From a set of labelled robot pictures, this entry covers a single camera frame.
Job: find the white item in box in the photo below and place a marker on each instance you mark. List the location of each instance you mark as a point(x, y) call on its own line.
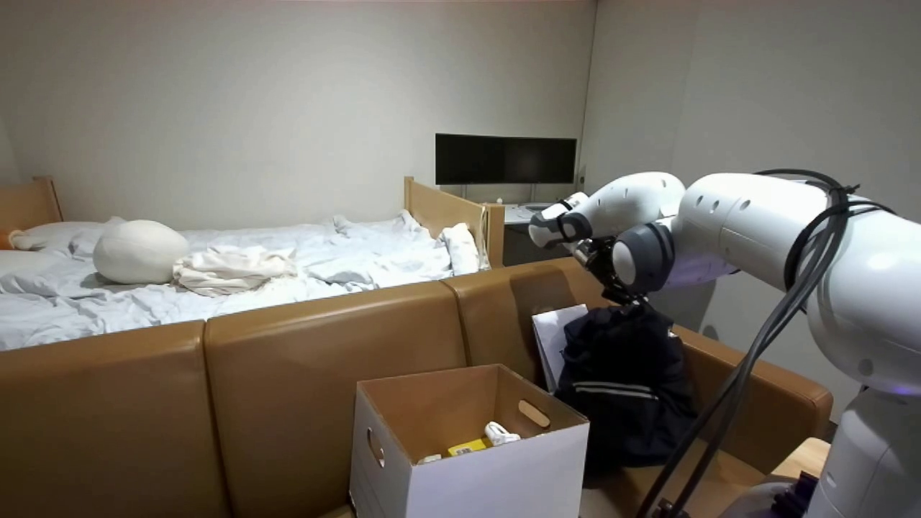
point(498, 435)

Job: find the yellow item in box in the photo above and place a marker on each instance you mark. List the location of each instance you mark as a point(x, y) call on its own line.
point(467, 448)

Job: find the brown leather couch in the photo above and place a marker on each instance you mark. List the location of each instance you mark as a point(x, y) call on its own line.
point(245, 416)

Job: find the round white pillow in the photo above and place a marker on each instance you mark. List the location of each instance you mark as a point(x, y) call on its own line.
point(140, 252)

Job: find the white cardboard box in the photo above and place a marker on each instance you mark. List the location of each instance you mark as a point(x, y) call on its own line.
point(406, 423)

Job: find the cream crumpled cloth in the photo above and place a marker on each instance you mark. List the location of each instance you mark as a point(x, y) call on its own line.
point(222, 272)

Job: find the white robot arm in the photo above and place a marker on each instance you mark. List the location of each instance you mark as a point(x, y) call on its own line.
point(845, 264)

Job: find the flat white pillow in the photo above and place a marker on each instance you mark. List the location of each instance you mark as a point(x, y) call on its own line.
point(65, 236)

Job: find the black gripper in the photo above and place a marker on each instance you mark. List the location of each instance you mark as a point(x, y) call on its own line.
point(595, 255)

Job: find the white paper bag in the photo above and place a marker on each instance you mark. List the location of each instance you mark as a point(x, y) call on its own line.
point(552, 340)

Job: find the dark navy hoodie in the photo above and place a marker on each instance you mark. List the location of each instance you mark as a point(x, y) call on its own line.
point(625, 374)

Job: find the black computer monitor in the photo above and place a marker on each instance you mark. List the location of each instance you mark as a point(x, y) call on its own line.
point(503, 159)

